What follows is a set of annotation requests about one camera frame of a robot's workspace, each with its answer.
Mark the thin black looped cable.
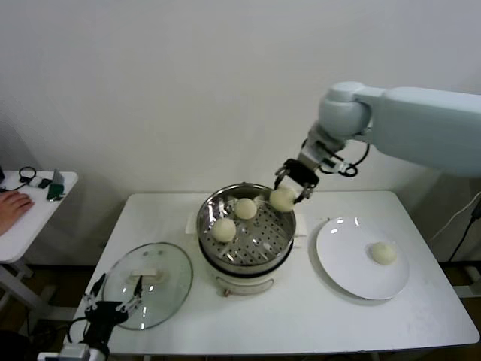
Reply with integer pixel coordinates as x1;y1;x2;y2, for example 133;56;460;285
0;167;38;195

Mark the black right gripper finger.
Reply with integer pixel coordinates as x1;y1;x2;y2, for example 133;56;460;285
273;166;292;192
292;182;316;205

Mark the oval glass pot lid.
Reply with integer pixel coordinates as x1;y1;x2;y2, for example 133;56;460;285
101;242;195;332

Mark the white side table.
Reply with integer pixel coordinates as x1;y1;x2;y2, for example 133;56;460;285
0;171;80;324

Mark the white wall cable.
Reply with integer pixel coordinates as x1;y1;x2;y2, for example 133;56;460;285
430;191;481;241

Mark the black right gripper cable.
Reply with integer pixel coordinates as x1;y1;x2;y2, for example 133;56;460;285
332;144;372;177

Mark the white round plate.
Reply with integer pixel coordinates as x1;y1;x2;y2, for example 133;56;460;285
314;216;410;301

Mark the white steamed baozi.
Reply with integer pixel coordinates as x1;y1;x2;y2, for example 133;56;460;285
234;198;259;220
212;218;237;243
367;241;398;265
269;187;298;212

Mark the small green box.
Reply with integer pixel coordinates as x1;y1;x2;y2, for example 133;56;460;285
47;182;65;203

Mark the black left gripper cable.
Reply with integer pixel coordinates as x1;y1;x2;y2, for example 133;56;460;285
67;317;89;344

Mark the black wall cable with plug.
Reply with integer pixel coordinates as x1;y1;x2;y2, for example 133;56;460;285
449;199;481;262

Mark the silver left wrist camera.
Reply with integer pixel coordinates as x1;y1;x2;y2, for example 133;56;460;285
36;344;93;361

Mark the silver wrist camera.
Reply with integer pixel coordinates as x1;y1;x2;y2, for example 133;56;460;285
298;137;349;174
36;344;93;361

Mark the white electric cooker base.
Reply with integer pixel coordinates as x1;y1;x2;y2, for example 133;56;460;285
186;212;307;300

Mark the bare person hand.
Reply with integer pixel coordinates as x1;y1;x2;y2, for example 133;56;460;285
0;190;35;236

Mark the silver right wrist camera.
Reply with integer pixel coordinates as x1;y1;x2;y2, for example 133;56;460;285
298;137;349;174

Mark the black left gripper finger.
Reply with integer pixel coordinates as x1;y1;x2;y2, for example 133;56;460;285
116;275;144;314
83;273;108;312

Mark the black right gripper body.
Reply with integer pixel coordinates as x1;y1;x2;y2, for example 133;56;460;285
281;158;321;189

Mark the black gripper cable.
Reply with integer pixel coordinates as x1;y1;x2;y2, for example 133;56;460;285
332;144;372;177
67;317;89;344

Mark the perforated steel steamer basket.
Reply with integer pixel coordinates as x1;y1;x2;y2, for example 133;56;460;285
195;182;298;266

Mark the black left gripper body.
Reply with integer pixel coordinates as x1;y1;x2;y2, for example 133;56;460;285
83;300;129;347

